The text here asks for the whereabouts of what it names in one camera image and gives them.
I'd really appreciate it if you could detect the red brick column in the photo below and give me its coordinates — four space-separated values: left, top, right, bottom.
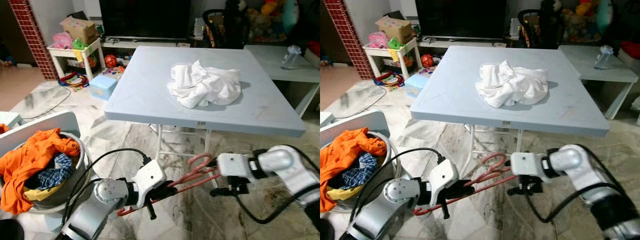
322 0 374 82
7 0 59 82

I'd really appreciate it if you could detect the light blue plastic chair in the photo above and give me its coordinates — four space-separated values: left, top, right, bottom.
0 110 82 157
320 110 392 153

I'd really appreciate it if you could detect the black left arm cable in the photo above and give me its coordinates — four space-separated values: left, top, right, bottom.
61 147 154 226
349 147 447 226

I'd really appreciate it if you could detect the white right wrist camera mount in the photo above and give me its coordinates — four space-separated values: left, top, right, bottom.
509 151 545 178
217 152 253 179

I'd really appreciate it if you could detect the white toy shelf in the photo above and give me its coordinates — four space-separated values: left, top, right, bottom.
362 37 422 81
47 37 106 81

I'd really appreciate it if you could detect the light blue plastic box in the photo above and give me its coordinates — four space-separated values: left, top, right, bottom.
403 75 432 99
88 75 119 101

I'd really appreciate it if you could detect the white television stand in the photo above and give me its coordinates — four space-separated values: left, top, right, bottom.
101 36 194 50
417 36 509 50

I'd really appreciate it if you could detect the light blue folding table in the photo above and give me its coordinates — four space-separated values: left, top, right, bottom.
409 45 611 192
103 45 307 192

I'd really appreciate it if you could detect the white garment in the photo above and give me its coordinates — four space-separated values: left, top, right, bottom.
167 59 243 110
474 59 550 110

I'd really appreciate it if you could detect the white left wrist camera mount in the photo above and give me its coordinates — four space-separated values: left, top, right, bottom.
133 158 168 207
428 158 460 206

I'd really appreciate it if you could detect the white low table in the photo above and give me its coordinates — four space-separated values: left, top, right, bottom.
558 43 640 121
244 43 321 119

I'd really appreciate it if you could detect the pink plastic hanger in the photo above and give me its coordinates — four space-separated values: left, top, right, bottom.
117 152 224 217
412 152 516 217

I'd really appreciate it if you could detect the black floor cable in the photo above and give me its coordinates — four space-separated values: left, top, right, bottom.
20 87 71 121
332 87 383 121

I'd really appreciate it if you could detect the black television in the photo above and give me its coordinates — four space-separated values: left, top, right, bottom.
98 0 192 41
414 0 507 41

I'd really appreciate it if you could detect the yellow garment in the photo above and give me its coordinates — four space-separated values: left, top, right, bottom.
22 184 67 203
329 185 369 202

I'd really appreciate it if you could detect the steel bucket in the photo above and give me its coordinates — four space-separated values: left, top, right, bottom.
0 131 92 217
320 131 399 217

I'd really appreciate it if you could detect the clear plastic bottle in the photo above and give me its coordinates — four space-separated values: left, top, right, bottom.
593 45 615 71
280 45 303 71

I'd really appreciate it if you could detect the pink bag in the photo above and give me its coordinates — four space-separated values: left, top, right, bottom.
52 32 75 50
368 32 390 50

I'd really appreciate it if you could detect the cardboard box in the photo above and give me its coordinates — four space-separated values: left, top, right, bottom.
59 16 100 45
374 16 415 45

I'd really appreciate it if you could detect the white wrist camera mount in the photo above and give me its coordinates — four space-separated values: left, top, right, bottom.
428 158 460 206
217 152 253 179
133 158 168 207
509 151 545 178

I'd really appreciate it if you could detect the blue plaid garment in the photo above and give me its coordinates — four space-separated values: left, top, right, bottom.
24 152 74 191
339 152 381 190

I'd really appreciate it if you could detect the orange shirt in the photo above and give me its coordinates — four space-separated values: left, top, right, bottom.
0 127 82 216
320 127 389 214

